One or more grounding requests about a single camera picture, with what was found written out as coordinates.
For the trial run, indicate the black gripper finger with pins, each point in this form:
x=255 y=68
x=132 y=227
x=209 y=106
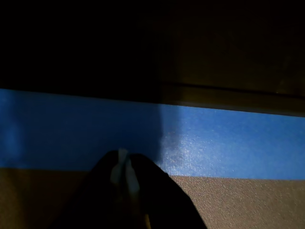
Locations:
x=157 y=195
x=95 y=190

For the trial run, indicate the blue tape strip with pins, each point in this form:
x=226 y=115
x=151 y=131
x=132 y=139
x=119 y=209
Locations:
x=226 y=148

